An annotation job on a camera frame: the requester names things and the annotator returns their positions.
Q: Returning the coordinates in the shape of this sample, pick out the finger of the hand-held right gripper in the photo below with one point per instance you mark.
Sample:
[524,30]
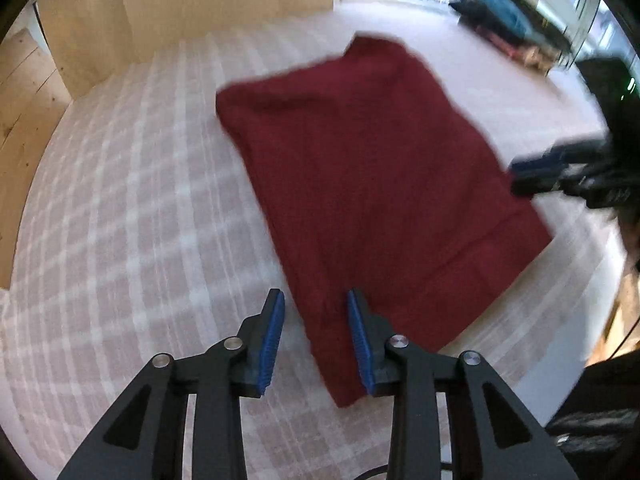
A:
[537,186]
[530,165]

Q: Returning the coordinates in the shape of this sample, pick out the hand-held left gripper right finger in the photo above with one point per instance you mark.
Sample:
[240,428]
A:
[361,345]

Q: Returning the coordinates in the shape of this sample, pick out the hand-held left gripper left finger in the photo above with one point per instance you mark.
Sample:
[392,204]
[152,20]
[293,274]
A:
[270,332]

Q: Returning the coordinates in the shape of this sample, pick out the dark red sweater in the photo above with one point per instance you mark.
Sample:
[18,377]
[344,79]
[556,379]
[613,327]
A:
[375,170]

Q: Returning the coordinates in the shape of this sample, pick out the cream folded garment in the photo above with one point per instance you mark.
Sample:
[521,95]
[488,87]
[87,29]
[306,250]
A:
[537,60]

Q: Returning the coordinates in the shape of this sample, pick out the dark navy folded garment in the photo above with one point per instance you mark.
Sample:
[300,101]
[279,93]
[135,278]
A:
[472,12]

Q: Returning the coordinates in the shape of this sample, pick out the teal folded garment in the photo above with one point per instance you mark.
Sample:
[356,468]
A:
[500,2]

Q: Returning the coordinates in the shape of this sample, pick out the pink plaid bed sheet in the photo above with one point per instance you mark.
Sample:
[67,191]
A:
[125,210]

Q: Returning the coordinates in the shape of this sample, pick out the person's dark clothing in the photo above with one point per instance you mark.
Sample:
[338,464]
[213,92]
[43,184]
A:
[600,420]

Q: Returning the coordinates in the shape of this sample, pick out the knotty pine wooden board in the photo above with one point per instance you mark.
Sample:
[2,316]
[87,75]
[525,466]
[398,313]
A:
[25,110]

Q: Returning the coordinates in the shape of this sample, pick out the large light wooden board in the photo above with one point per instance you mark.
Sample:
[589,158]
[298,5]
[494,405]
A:
[200,5]

